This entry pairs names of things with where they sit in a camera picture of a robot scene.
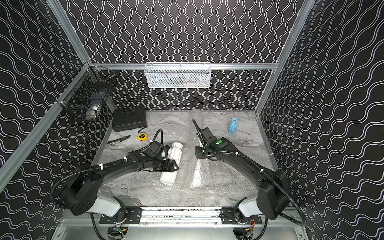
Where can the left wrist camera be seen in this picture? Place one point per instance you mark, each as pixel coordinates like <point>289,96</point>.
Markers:
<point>157,150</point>

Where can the black plastic tool case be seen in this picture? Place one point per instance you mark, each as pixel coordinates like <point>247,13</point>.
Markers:
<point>129,119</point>

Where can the light blue ribbed vase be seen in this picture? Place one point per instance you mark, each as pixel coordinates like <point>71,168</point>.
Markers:
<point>233,126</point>

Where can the white mesh basket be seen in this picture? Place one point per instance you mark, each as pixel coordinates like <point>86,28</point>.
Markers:
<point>178,75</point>

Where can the white ribbed vase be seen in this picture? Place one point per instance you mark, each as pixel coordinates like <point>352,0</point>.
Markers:
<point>174,155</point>

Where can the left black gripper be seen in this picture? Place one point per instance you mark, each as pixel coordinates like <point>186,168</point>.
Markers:
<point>167,164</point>

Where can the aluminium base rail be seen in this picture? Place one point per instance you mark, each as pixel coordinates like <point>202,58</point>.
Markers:
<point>181,217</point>

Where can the black wire basket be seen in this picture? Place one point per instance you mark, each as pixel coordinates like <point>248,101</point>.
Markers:
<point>95,80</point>

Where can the wrapped item in black basket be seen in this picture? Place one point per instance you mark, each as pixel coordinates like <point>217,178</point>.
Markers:
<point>95,102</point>

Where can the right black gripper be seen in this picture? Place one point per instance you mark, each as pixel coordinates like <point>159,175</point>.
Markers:
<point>197,152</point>

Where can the bubble wrap roll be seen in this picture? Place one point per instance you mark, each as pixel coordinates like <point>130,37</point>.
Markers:
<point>197,116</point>

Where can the yellow tape measure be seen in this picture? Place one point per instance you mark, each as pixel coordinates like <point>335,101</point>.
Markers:
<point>142,137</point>

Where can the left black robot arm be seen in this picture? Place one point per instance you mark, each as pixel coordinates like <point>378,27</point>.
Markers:
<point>79,191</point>

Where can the clear bubble wrap sheet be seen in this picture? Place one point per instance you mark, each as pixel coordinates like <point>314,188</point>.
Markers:
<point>247,167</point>
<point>193,175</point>

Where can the black utility knife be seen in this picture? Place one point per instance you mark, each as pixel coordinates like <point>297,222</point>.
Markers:
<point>119,140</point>

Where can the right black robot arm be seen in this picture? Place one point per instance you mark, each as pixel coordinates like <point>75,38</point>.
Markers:
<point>273,192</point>

